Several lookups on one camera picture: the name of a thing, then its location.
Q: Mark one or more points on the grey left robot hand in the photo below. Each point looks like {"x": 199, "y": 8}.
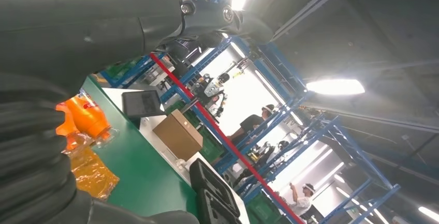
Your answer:
{"x": 75, "y": 23}

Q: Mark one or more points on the black tablet with stand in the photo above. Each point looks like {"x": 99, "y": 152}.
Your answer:
{"x": 142, "y": 104}

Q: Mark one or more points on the black and white humanoid robot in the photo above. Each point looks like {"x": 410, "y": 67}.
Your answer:
{"x": 209, "y": 90}

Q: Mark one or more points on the yellow plastic sheet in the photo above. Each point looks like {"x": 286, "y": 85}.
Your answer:
{"x": 92, "y": 174}

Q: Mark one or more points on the brown cardboard box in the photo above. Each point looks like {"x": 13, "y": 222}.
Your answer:
{"x": 178, "y": 136}

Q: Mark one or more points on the blue and red shelving rack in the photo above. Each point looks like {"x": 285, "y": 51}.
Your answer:
{"x": 212, "y": 123}

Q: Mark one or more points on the small white plastic holder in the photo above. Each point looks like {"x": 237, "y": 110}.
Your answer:
{"x": 180, "y": 165}

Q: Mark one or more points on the green plastic crate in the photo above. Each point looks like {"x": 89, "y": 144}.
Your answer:
{"x": 212, "y": 147}
{"x": 262, "y": 210}

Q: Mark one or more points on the person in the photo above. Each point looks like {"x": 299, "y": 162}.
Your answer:
{"x": 250, "y": 124}
{"x": 301, "y": 202}

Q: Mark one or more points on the black foam-lined carrying case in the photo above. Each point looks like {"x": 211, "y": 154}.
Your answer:
{"x": 212, "y": 188}

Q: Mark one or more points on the bright ceiling light panel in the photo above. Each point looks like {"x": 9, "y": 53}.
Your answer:
{"x": 428, "y": 213}
{"x": 336, "y": 87}

